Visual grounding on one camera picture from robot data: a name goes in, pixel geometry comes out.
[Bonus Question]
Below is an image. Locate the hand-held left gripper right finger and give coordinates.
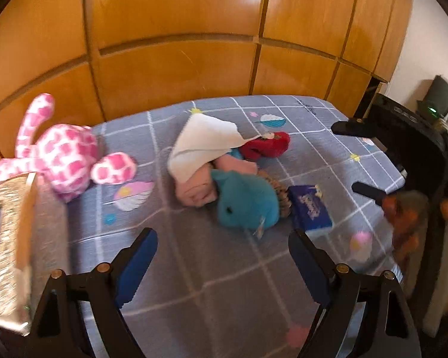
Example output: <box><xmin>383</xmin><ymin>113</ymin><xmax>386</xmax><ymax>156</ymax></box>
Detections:
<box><xmin>288</xmin><ymin>229</ymin><xmax>422</xmax><ymax>358</ymax></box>

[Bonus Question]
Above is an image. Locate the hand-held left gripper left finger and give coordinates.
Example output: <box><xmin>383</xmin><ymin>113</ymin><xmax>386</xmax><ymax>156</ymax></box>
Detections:
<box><xmin>28</xmin><ymin>227</ymin><xmax>159</xmax><ymax>358</ymax></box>

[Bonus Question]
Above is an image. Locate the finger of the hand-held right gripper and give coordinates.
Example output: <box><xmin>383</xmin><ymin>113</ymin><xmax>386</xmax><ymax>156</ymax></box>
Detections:
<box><xmin>330</xmin><ymin>117</ymin><xmax>378</xmax><ymax>138</ymax></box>
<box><xmin>352</xmin><ymin>181</ymin><xmax>387</xmax><ymax>206</ymax></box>

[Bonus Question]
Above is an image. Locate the orange brown plush toy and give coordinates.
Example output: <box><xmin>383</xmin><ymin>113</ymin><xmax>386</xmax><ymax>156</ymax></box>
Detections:
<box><xmin>381</xmin><ymin>190</ymin><xmax>430</xmax><ymax>265</ymax></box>

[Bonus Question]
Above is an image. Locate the small pink soft toy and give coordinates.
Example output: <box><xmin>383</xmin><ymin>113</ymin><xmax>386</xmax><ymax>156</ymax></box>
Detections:
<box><xmin>350</xmin><ymin>231</ymin><xmax>374</xmax><ymax>263</ymax></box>

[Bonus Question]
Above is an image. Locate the blue tissue pack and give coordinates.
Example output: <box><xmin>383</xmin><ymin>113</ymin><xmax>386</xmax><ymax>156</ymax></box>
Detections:
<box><xmin>287</xmin><ymin>184</ymin><xmax>334</xmax><ymax>236</ymax></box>

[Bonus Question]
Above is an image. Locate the brown knitted soft toy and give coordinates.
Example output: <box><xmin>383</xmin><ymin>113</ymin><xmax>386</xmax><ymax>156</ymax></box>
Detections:
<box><xmin>259</xmin><ymin>169</ymin><xmax>294</xmax><ymax>219</ymax></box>

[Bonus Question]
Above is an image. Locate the teal plush toy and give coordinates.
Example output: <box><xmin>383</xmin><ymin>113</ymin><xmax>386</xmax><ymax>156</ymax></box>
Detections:
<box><xmin>211</xmin><ymin>169</ymin><xmax>280</xmax><ymax>239</ymax></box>

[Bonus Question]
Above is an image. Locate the pink cloth doll white dress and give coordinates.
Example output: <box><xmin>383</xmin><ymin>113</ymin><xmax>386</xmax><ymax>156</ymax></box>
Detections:
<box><xmin>167</xmin><ymin>114</ymin><xmax>260</xmax><ymax>208</ymax></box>

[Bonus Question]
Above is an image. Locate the black device green light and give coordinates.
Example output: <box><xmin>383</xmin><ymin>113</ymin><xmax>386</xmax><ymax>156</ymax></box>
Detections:
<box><xmin>416</xmin><ymin>75</ymin><xmax>448</xmax><ymax>120</ymax></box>

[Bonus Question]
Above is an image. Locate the grey patterned sheet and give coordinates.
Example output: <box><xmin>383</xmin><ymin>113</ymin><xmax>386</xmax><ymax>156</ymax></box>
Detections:
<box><xmin>33</xmin><ymin>95</ymin><xmax>407</xmax><ymax>358</ymax></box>

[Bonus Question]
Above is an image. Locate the gold embossed tissue box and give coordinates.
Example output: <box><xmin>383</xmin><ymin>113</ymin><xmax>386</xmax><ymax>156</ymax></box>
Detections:
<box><xmin>0</xmin><ymin>173</ymin><xmax>70</xmax><ymax>336</ymax></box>

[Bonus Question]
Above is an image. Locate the pink spotted giraffe plush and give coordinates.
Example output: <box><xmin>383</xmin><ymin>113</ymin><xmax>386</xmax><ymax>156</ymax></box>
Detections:
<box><xmin>0</xmin><ymin>93</ymin><xmax>138</xmax><ymax>204</ymax></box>

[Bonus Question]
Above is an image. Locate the wooden wardrobe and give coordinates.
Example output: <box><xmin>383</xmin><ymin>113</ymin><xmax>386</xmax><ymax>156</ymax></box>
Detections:
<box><xmin>0</xmin><ymin>0</ymin><xmax>415</xmax><ymax>165</ymax></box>

